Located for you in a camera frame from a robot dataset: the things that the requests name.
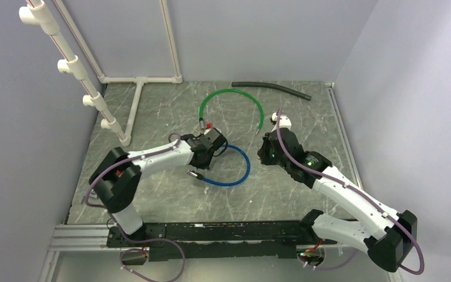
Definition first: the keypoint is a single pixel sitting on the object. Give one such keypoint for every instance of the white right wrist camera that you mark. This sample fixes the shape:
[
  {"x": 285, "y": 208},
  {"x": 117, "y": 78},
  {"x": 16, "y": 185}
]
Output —
[{"x": 283, "y": 122}]

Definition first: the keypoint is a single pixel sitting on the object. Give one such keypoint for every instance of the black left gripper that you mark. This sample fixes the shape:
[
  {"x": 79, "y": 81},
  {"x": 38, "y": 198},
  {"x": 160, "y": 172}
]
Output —
[{"x": 204, "y": 165}]

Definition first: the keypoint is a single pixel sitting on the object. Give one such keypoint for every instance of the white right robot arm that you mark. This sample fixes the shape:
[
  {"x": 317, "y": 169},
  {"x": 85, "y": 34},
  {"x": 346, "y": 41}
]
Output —
[{"x": 387, "y": 236}]

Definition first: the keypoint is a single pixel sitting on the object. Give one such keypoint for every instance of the aluminium extrusion frame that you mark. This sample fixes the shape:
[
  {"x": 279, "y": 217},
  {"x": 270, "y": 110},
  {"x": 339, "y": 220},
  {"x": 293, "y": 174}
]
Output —
[{"x": 94, "y": 238}]

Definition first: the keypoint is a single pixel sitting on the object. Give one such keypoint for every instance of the white PVC pipe frame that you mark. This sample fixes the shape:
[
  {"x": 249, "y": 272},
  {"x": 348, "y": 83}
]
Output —
[{"x": 37, "y": 13}]

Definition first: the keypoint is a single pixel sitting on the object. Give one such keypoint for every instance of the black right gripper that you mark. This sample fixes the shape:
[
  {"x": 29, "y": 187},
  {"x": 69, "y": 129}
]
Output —
[{"x": 262, "y": 152}]

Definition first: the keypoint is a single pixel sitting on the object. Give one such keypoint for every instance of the black foam tube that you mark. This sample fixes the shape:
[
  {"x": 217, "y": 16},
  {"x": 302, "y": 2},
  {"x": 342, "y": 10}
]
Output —
[{"x": 272, "y": 86}]

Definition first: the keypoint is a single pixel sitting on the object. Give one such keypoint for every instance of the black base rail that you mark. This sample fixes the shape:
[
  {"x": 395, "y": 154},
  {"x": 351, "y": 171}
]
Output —
[{"x": 165, "y": 241}]

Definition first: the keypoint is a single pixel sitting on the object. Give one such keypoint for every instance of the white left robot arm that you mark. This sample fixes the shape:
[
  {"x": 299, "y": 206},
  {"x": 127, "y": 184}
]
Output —
[{"x": 116, "y": 179}]

